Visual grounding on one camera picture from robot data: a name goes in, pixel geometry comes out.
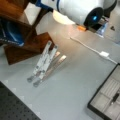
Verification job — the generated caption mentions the black pen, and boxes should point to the black pen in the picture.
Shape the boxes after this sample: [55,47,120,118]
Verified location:
[111,93,120,105]

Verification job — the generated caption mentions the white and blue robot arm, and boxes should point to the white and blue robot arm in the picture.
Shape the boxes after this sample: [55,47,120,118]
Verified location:
[29,0,117,27]

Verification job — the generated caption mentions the grey compartment tray box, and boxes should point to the grey compartment tray box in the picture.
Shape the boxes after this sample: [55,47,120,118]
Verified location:
[87,64,120,120]

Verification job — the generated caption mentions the metal folding book stand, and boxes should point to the metal folding book stand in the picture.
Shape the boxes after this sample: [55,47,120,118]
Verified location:
[27,41,66,87]

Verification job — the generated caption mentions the white cable with inline box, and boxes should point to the white cable with inline box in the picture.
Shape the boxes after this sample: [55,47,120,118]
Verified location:
[69,35,120,65]

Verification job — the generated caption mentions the brown wooden shelf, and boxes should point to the brown wooden shelf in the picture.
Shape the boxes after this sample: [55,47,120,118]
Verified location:
[0,0,49,65]

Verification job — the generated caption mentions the orange handled tool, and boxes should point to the orange handled tool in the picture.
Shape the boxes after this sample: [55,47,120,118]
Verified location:
[77,26,86,31]

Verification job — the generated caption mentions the white lamp shade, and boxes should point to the white lamp shade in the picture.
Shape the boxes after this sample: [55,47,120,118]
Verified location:
[53,10,73,25]

